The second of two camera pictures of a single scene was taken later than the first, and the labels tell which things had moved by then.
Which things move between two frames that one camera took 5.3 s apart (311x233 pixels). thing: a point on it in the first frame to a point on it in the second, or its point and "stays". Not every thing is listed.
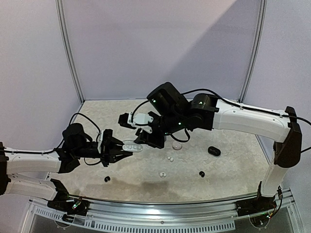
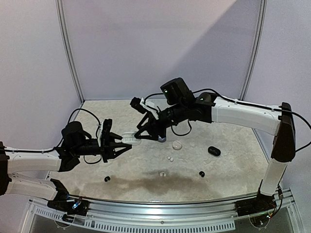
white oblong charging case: (129, 145) to (129, 138)
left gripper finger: (116, 143) to (112, 136)
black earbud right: (202, 174) stays
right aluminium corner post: (257, 44) stays
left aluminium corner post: (60, 10) stays
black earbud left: (106, 178) stays
